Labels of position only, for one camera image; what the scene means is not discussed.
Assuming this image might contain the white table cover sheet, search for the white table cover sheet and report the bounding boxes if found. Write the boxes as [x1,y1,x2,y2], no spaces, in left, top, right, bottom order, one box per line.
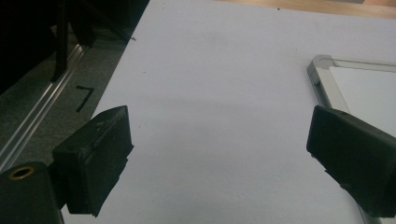
[61,0,396,224]

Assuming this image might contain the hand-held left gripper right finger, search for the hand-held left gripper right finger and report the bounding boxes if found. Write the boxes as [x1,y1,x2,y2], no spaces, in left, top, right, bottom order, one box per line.
[305,105,396,219]

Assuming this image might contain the black stand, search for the black stand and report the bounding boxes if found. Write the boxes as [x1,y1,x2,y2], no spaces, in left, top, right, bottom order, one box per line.
[50,0,70,84]

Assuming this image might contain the wooden table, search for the wooden table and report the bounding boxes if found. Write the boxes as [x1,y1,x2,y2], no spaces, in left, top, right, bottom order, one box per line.
[214,0,396,21]

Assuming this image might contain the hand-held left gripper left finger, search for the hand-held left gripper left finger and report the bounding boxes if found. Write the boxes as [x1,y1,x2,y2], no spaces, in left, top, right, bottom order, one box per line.
[51,105,135,217]

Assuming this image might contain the whiteboard with metal frame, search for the whiteboard with metal frame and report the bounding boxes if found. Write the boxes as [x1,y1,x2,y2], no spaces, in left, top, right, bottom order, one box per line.
[306,54,396,224]

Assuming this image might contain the metal floor rail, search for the metal floor rail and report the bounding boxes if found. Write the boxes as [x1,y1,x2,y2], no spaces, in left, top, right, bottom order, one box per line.
[0,43,87,174]

